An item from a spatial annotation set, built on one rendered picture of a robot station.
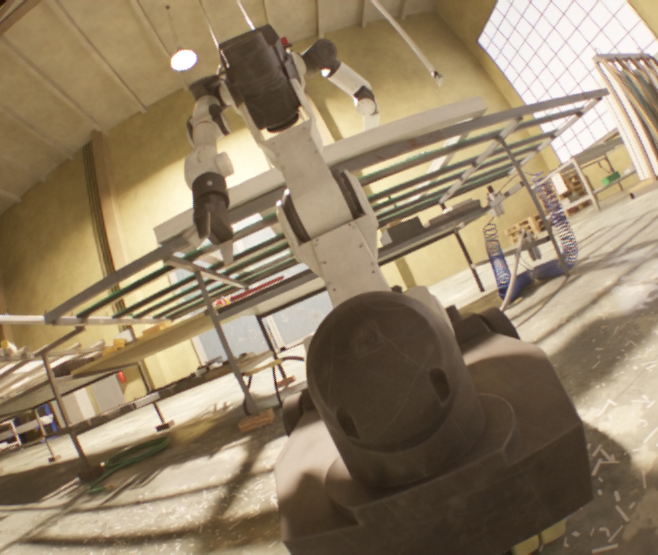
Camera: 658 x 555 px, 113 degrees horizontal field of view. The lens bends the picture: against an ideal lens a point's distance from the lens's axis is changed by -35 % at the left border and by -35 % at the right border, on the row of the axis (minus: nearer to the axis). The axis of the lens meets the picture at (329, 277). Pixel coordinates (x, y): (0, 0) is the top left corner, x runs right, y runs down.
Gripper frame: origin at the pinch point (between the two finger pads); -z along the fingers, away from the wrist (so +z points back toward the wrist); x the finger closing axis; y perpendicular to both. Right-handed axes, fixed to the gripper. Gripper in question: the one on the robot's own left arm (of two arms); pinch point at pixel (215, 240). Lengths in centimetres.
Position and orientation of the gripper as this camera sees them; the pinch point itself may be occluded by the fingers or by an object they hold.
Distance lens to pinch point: 70.9
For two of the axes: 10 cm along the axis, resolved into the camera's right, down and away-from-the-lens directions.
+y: -9.3, 3.7, 0.4
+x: 2.2, 4.4, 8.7
